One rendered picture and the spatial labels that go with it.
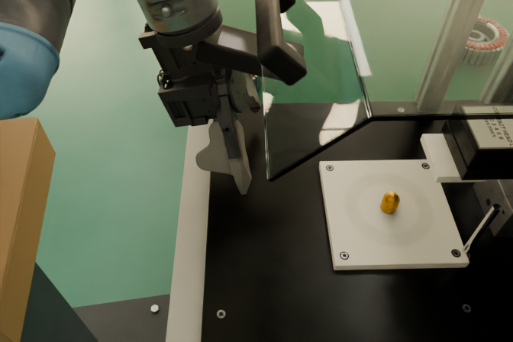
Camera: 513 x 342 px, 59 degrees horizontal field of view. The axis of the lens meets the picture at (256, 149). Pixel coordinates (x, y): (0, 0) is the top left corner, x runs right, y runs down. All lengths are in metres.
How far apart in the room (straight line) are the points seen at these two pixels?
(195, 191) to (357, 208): 0.21
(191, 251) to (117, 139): 1.23
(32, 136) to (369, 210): 0.43
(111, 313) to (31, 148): 0.82
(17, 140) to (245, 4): 0.52
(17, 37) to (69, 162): 1.42
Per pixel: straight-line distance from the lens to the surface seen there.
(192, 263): 0.56
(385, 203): 0.55
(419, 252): 0.55
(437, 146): 0.52
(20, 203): 0.58
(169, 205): 1.52
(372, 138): 0.66
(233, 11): 0.93
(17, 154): 0.62
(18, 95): 0.34
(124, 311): 1.36
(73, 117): 1.90
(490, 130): 0.50
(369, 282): 0.53
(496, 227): 0.60
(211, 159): 0.52
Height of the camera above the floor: 1.24
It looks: 49 degrees down
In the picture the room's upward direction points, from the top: straight up
